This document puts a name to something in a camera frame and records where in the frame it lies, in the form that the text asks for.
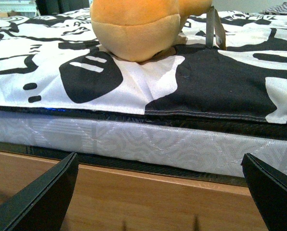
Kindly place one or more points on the white quilted mattress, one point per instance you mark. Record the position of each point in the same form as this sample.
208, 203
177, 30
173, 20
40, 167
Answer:
192, 149

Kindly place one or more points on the grey toy hang tag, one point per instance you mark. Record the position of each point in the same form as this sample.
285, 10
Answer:
215, 30

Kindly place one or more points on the wooden bed frame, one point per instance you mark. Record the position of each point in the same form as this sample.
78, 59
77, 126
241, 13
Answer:
95, 198

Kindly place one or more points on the black and white patterned bedsheet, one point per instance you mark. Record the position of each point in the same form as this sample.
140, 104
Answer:
57, 64

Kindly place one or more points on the striped grey pillow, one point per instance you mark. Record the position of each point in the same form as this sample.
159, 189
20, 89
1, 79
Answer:
276, 10

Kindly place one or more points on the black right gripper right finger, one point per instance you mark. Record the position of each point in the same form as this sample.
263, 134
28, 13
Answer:
268, 188

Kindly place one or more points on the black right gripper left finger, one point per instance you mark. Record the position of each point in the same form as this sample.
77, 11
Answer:
37, 202

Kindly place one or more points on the orange plush toy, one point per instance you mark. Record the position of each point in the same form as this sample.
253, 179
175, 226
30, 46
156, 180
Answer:
136, 30

